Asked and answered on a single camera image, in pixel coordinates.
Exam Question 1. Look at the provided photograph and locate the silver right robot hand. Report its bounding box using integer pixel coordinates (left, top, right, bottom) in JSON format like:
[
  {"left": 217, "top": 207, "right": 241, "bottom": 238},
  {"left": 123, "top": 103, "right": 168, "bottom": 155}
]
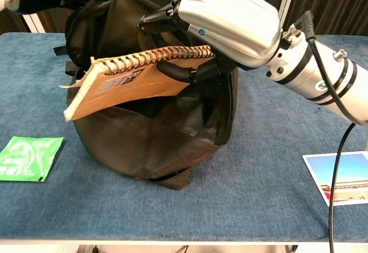
[{"left": 137, "top": 0, "right": 282, "bottom": 84}]

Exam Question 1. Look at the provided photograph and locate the brown spiral notebook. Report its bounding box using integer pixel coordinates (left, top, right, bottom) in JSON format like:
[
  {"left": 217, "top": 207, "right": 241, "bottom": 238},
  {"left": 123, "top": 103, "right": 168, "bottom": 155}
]
[{"left": 59, "top": 44, "right": 216, "bottom": 122}]

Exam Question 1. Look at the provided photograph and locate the black fabric backpack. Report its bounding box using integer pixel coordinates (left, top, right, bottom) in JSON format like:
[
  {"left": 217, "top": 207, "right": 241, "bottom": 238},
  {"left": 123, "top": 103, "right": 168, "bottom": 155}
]
[{"left": 53, "top": 0, "right": 239, "bottom": 191}]

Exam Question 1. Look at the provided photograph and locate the blue felt table cover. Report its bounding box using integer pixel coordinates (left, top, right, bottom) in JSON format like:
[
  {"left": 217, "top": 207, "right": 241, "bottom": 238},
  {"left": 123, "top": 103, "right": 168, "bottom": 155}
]
[{"left": 0, "top": 32, "right": 368, "bottom": 242}]

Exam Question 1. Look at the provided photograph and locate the palace photo postcard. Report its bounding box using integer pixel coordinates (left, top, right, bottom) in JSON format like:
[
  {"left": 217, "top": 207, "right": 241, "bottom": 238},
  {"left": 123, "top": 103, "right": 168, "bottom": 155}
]
[{"left": 301, "top": 151, "right": 368, "bottom": 207}]

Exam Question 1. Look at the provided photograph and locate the green sachet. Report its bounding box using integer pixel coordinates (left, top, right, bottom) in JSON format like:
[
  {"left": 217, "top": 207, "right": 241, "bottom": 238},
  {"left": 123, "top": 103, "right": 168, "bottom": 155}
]
[{"left": 0, "top": 136, "right": 64, "bottom": 183}]

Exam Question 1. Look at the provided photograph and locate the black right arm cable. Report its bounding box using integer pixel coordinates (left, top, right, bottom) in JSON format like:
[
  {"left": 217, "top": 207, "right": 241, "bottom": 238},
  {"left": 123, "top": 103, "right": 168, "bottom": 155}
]
[{"left": 293, "top": 10, "right": 363, "bottom": 253}]

